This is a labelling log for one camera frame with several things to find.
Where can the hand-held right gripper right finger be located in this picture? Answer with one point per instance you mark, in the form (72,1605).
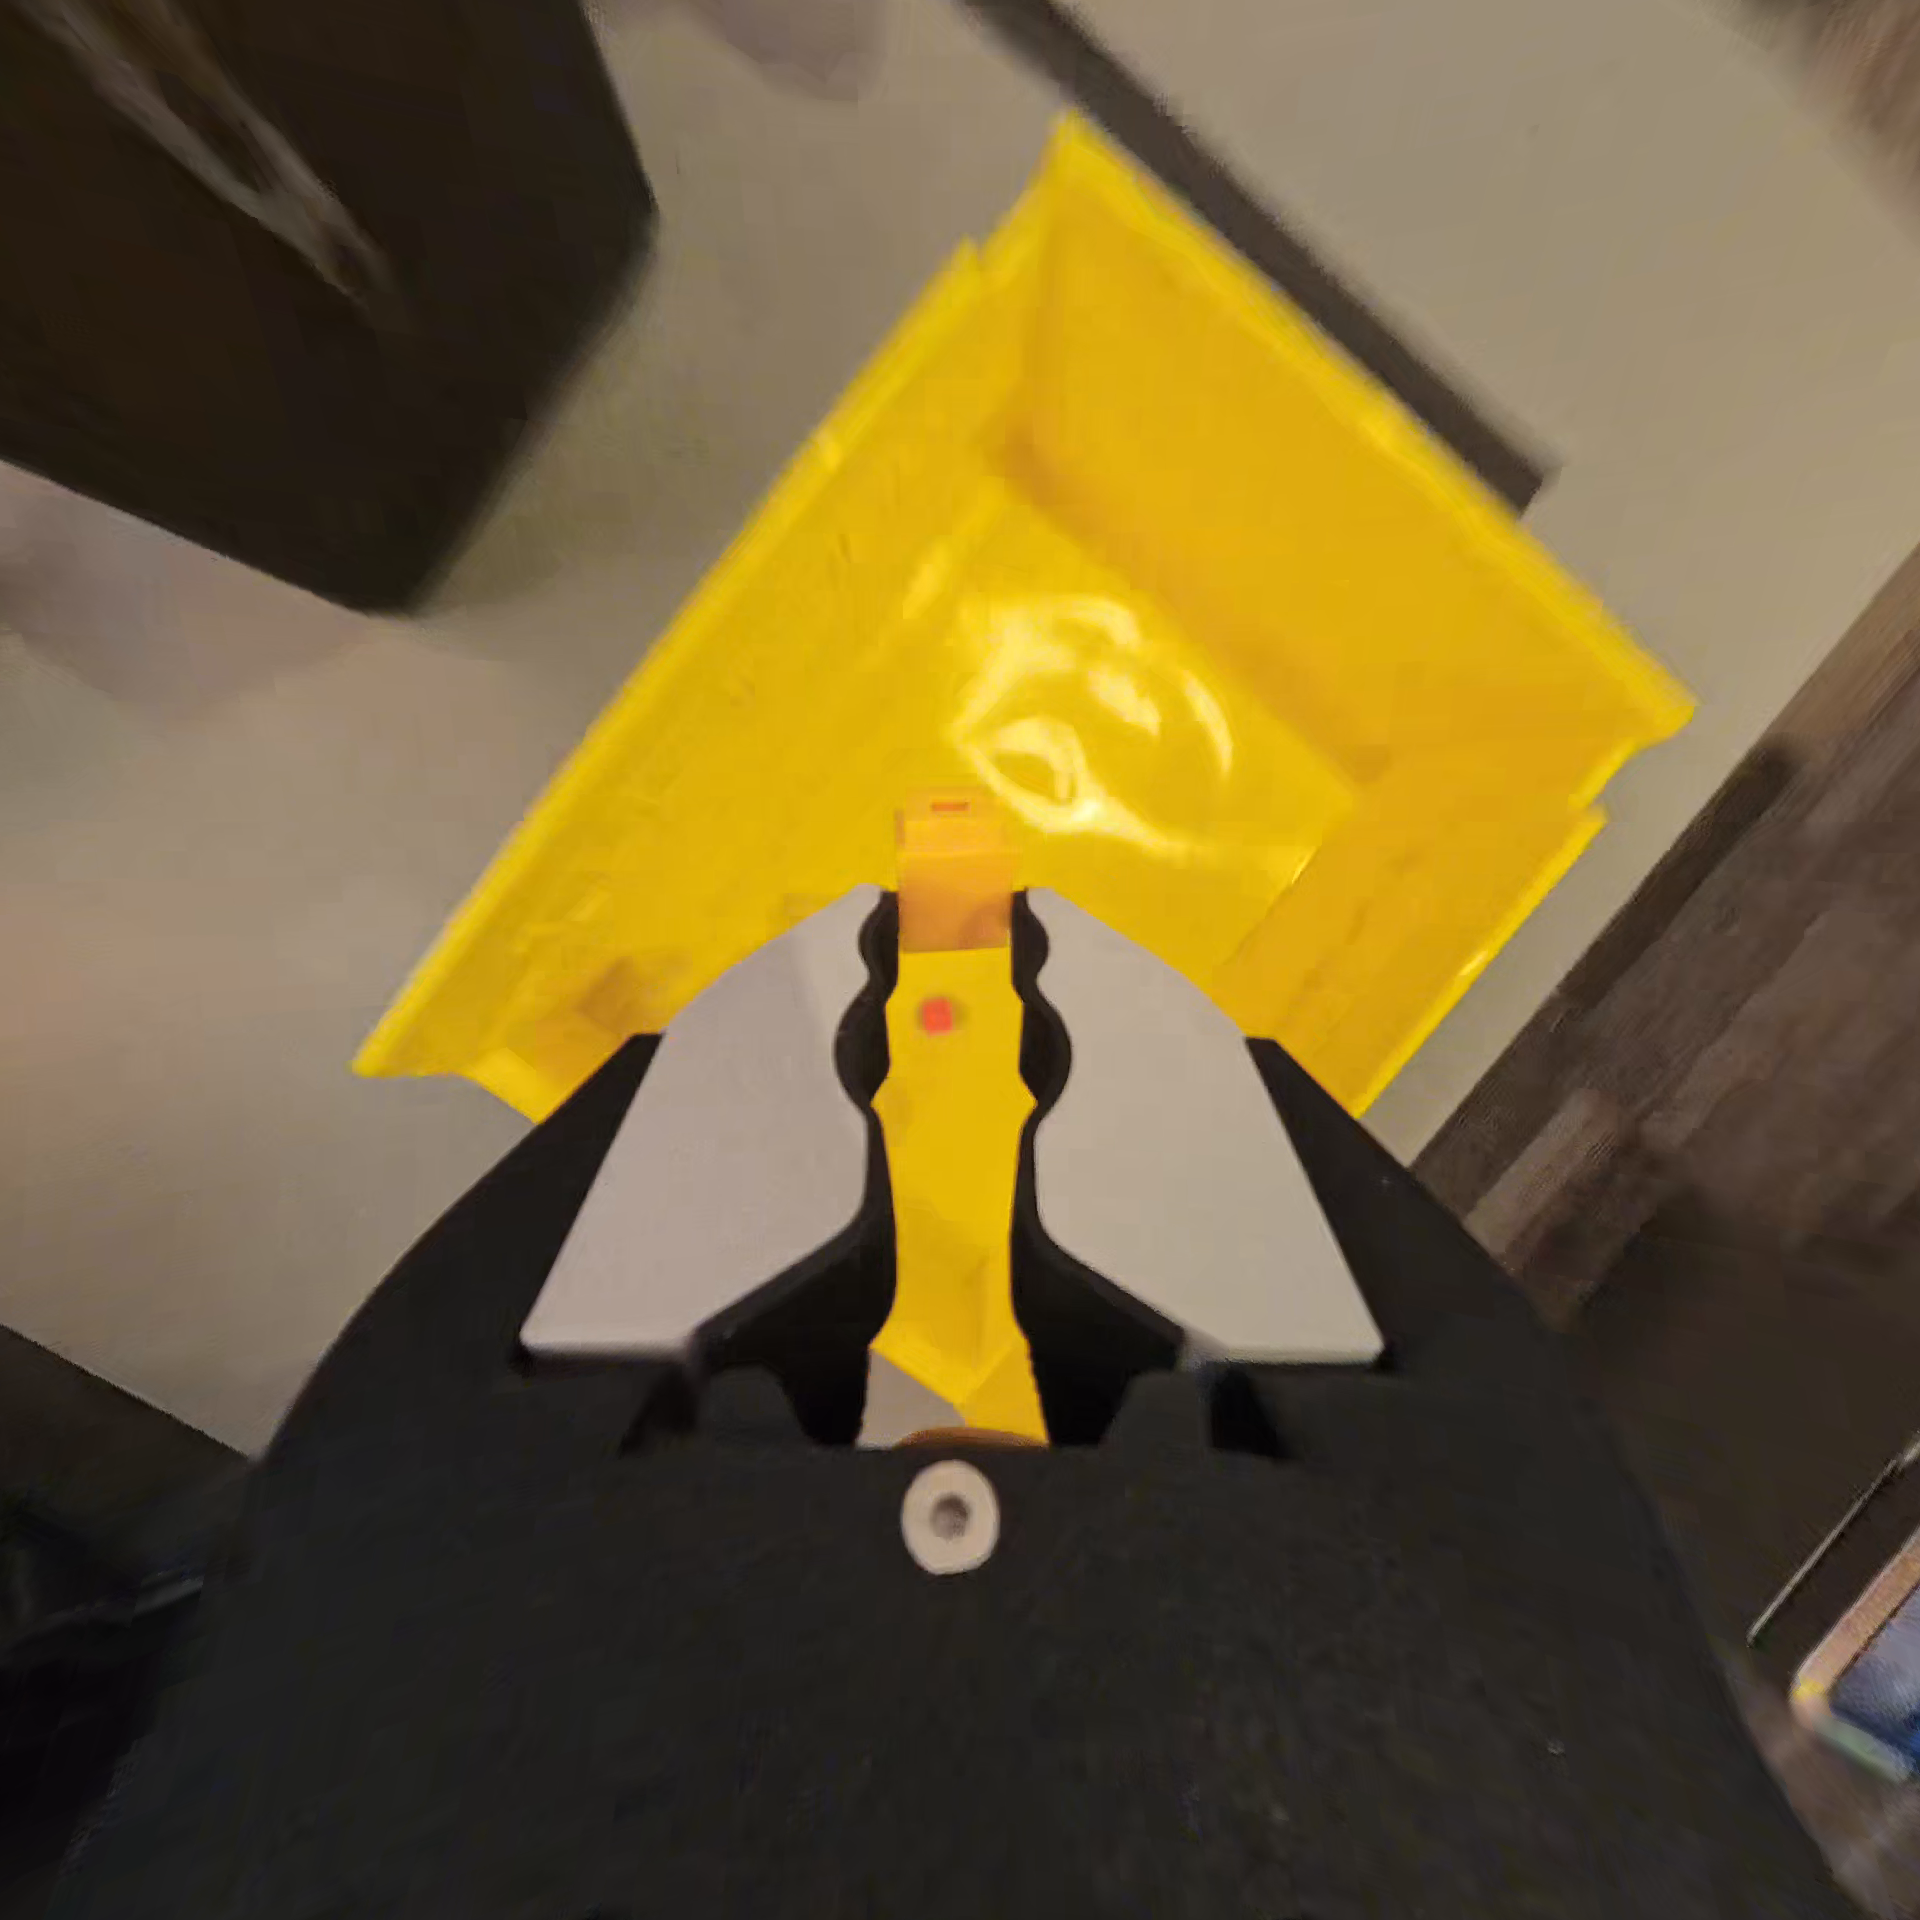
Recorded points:
(1200,1184)

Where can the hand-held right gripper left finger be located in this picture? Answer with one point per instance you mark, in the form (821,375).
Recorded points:
(704,1184)

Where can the small red cube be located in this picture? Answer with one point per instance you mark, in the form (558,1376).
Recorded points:
(938,1016)

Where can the yellow cube block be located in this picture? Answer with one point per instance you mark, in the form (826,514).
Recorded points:
(952,878)

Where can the yellow plastic bin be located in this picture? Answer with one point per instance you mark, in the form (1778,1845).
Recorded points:
(1200,525)

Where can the black drawer cabinet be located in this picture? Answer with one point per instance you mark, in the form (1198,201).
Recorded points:
(300,301)

